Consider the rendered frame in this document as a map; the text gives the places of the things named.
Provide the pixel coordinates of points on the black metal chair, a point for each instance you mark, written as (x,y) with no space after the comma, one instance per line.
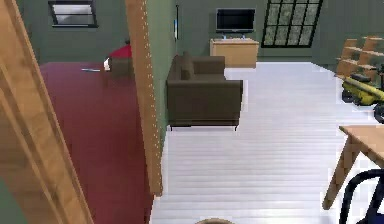
(363,196)

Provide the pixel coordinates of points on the brown wooden room door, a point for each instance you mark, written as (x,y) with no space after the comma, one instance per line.
(30,133)

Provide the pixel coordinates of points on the light wooden tv cabinet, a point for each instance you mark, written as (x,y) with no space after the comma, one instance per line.
(235,51)

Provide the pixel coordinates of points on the framed picture on wall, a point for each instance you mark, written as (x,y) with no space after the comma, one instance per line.
(175,28)

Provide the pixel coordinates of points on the wooden slatted shelf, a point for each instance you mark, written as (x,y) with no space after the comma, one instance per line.
(358,55)

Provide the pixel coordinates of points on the black television set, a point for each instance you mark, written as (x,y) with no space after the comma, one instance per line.
(235,20)

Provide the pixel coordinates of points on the yellow black vehicle toy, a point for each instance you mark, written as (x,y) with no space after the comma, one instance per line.
(361,90)

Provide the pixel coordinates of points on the large black grid window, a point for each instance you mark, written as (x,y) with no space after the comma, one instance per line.
(290,21)

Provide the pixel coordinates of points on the wooden dining table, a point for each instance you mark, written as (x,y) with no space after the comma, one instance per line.
(365,143)

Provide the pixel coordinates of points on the dark brown sofa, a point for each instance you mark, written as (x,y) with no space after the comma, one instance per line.
(203,93)

